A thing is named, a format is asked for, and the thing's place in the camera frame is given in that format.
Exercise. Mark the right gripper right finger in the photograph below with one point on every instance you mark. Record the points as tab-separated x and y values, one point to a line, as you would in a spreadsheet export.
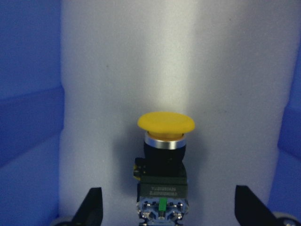
250	211

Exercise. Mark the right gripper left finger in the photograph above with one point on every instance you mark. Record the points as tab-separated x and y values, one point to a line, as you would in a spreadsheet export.
90	212

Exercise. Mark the yellow push button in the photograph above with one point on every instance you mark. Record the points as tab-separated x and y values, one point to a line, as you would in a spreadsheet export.
162	189

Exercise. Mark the blue bin right side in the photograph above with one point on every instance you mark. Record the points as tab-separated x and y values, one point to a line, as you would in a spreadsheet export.
31	112

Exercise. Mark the white foam pad right bin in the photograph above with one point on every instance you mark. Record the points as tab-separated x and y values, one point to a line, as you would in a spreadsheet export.
227	64

